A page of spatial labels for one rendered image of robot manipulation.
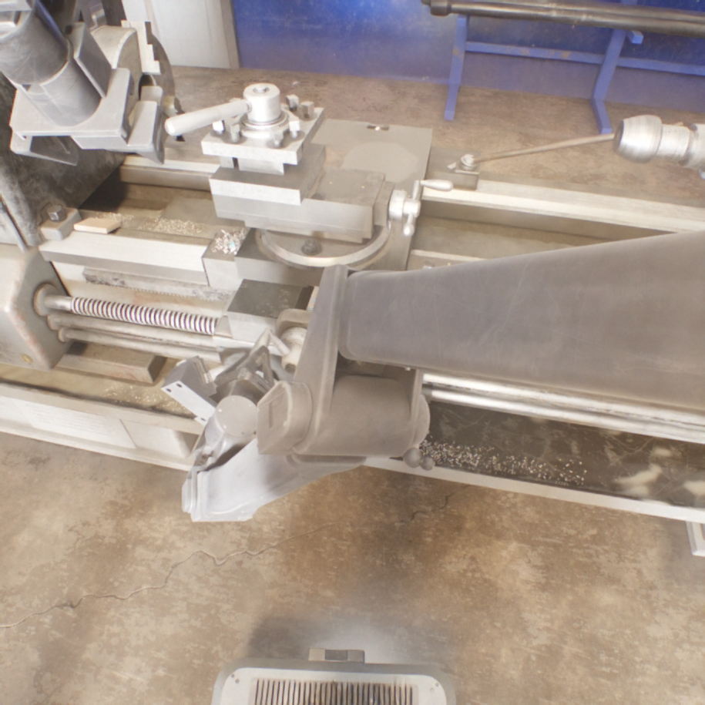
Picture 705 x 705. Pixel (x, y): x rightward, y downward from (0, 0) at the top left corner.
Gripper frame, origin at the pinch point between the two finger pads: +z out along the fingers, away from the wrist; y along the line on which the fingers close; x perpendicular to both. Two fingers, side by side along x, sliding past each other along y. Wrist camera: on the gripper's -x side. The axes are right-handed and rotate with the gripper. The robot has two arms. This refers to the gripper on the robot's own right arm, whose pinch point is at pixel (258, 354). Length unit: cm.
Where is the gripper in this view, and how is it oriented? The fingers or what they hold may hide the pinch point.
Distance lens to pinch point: 84.2
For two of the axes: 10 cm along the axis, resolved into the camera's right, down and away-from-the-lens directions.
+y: -7.7, 2.8, 5.7
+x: 6.0, 6.1, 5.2
